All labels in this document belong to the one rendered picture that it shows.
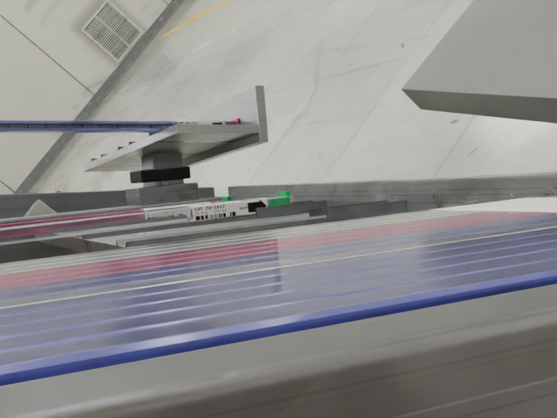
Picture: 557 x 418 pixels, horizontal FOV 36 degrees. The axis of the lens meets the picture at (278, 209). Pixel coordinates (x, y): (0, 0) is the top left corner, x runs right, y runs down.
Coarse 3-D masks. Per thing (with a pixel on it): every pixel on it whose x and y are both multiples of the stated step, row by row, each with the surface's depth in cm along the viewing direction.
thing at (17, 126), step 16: (0, 128) 87; (16, 128) 87; (32, 128) 88; (48, 128) 89; (64, 128) 90; (80, 128) 91; (96, 128) 92; (112, 128) 92; (128, 128) 93; (144, 128) 94; (160, 128) 95
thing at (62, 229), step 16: (176, 208) 61; (32, 224) 58; (48, 224) 57; (64, 224) 58; (80, 224) 58; (96, 224) 59; (112, 224) 59; (128, 224) 60; (144, 224) 60; (160, 224) 61; (0, 240) 56; (16, 240) 57; (32, 240) 57
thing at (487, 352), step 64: (384, 320) 14; (448, 320) 14; (512, 320) 13; (64, 384) 12; (128, 384) 11; (192, 384) 11; (256, 384) 11; (320, 384) 12; (384, 384) 12; (448, 384) 13; (512, 384) 13
